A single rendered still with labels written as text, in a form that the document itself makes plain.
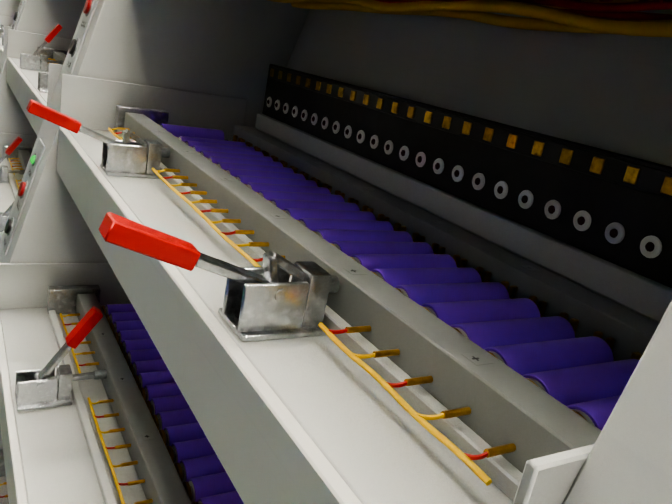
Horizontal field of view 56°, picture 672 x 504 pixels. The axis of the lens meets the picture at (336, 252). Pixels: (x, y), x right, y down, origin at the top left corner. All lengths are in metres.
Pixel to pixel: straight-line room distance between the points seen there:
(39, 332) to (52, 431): 0.17
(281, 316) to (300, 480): 0.08
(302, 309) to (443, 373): 0.07
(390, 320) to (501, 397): 0.06
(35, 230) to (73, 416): 0.23
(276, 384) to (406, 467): 0.06
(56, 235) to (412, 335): 0.52
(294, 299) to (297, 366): 0.03
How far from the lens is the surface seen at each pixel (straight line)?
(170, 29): 0.69
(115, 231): 0.23
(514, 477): 0.20
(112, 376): 0.56
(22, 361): 0.63
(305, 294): 0.26
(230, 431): 0.25
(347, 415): 0.22
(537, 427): 0.20
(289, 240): 0.32
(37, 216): 0.70
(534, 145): 0.38
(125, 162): 0.50
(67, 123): 0.49
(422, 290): 0.29
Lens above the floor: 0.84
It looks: 8 degrees down
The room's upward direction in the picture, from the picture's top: 24 degrees clockwise
